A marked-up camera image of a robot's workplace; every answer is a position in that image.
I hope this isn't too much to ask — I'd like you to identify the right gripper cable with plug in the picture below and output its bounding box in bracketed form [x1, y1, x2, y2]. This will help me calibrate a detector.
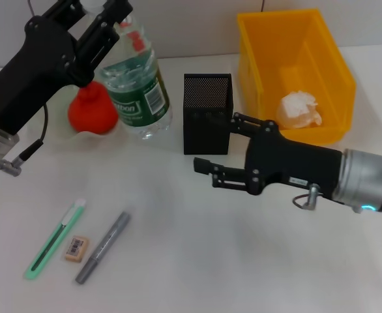
[291, 183, 324, 211]

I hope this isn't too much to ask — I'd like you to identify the clear bottle with green label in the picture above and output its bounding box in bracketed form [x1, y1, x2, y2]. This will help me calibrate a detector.
[83, 0, 174, 141]

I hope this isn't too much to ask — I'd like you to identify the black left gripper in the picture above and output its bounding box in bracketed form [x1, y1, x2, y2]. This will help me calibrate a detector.
[0, 0, 135, 136]

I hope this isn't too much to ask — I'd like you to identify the pale green glass fruit plate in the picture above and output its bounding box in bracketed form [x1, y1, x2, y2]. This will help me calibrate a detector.
[21, 74, 130, 146]

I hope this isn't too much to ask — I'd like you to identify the white paper ball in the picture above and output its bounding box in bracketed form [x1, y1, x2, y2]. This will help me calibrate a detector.
[275, 91, 323, 130]

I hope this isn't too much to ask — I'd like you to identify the black mesh pen holder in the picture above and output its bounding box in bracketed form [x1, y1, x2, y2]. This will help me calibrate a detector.
[183, 72, 235, 156]

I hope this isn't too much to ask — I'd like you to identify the beige eraser with barcode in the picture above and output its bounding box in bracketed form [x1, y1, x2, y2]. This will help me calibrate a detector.
[64, 235, 91, 263]

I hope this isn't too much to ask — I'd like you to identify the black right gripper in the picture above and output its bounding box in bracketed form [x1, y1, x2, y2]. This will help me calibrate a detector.
[192, 112, 344, 199]

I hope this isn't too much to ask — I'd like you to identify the green utility knife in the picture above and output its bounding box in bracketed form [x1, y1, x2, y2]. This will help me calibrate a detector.
[23, 197, 88, 282]

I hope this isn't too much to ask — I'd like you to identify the grey marker pen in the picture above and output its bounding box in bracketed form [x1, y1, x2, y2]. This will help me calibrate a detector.
[75, 211, 132, 286]

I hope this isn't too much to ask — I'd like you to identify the yellow plastic bin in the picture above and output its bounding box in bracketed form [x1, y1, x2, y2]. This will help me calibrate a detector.
[236, 8, 357, 146]

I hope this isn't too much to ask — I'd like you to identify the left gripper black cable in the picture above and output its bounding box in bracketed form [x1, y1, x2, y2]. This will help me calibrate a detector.
[0, 104, 50, 177]

